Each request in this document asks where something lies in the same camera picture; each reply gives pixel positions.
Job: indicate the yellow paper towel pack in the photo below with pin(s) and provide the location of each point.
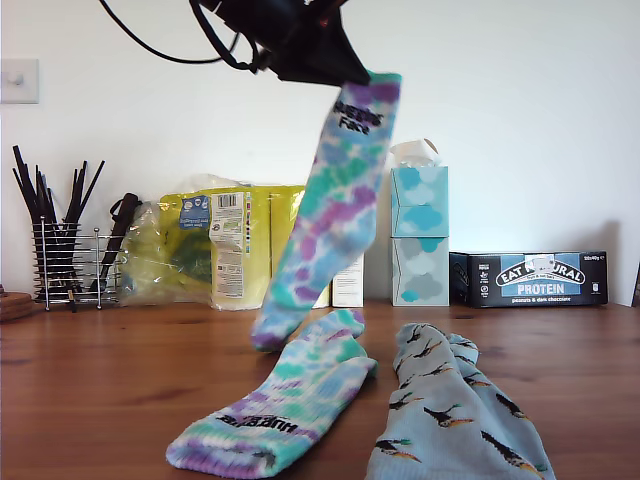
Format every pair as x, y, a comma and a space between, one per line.
240, 260

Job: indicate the thin black stick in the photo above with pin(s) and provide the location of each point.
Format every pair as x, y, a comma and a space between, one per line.
32, 182
27, 195
43, 195
87, 191
81, 190

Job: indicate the white carton with black top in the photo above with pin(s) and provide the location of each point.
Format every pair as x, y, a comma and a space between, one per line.
352, 292

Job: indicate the white tissue paper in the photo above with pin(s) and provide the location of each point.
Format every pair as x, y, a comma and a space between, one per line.
415, 152

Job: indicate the blue cloud tissue box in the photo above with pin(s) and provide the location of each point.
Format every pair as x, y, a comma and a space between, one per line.
420, 205

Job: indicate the light blue toucan sock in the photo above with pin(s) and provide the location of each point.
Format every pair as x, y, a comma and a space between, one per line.
425, 400
520, 430

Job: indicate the dark frame edge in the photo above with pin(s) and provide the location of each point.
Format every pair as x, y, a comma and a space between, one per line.
636, 287

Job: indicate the black protein bar box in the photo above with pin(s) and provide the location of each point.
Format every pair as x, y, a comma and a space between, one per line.
540, 282

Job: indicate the grey cloud tissue box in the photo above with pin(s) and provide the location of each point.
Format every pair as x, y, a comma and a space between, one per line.
420, 272

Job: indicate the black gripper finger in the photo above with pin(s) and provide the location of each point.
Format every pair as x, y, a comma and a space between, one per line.
337, 42
315, 67

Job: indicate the white wall light switch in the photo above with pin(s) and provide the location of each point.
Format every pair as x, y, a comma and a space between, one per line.
20, 82

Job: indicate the pastel tie-dye sock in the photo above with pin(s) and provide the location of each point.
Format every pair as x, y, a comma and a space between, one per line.
340, 200
300, 390

